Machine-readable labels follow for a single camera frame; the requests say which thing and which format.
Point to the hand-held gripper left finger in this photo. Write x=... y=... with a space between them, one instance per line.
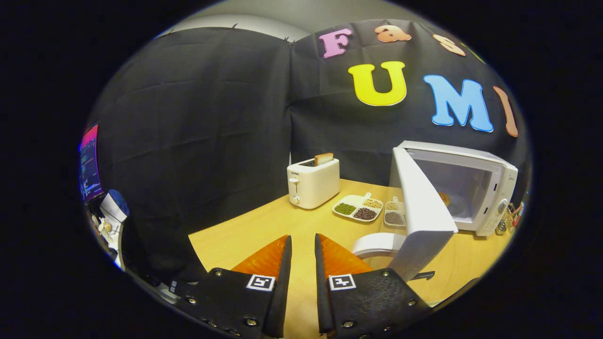
x=282 y=282

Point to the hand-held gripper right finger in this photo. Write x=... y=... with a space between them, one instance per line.
x=321 y=282

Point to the white microwave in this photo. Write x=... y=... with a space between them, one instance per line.
x=424 y=212

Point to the round golden bread bun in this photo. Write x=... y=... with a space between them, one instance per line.
x=444 y=198

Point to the white divided bean dish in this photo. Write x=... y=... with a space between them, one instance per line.
x=358 y=208

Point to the white toaster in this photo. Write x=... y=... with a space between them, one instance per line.
x=313 y=186

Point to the brown toast slice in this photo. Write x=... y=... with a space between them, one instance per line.
x=324 y=159

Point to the computer monitor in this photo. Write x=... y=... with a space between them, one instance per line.
x=90 y=165

